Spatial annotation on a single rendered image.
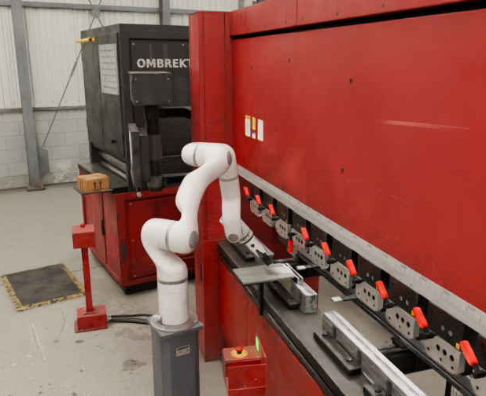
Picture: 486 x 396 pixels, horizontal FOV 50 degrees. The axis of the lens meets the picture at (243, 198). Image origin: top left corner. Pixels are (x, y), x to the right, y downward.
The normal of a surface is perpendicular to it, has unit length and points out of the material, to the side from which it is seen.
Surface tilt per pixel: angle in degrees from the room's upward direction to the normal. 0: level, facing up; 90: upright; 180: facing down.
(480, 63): 90
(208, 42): 90
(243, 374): 90
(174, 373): 90
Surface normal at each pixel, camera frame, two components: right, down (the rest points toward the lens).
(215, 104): 0.31, 0.24
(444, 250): -0.95, 0.08
